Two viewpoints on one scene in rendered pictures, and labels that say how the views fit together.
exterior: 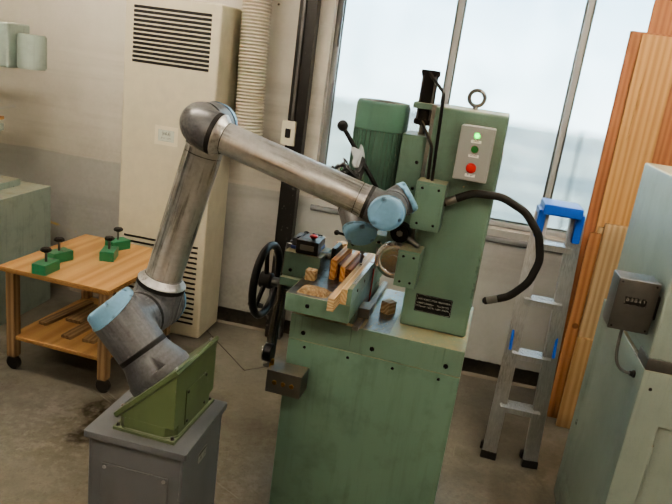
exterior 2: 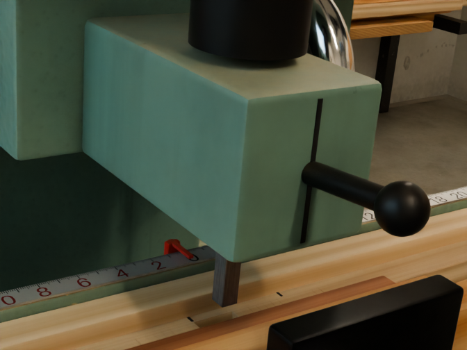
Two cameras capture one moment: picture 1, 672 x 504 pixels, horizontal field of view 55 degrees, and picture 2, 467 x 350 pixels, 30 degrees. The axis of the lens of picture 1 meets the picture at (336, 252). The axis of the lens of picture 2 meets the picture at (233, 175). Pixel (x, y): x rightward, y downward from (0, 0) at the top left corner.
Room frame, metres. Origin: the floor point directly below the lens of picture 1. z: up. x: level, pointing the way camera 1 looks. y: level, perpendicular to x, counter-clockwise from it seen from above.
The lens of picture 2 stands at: (2.43, 0.14, 1.16)
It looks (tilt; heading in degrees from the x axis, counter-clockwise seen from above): 22 degrees down; 220
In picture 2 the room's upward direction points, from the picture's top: 5 degrees clockwise
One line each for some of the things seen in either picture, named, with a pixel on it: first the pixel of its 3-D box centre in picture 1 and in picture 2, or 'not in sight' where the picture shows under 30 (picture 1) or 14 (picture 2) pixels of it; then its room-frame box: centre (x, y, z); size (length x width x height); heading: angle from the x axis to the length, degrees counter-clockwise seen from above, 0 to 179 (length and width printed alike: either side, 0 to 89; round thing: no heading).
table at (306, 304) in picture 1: (328, 277); not in sight; (2.18, 0.01, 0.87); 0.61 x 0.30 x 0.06; 167
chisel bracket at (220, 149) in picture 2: (369, 242); (217, 135); (2.15, -0.11, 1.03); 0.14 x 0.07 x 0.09; 77
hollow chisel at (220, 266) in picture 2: not in sight; (228, 255); (2.16, -0.09, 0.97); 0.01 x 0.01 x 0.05; 77
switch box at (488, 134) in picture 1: (474, 153); not in sight; (1.95, -0.37, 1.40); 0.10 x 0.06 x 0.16; 77
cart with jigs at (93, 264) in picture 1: (94, 298); not in sight; (2.98, 1.16, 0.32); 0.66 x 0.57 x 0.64; 167
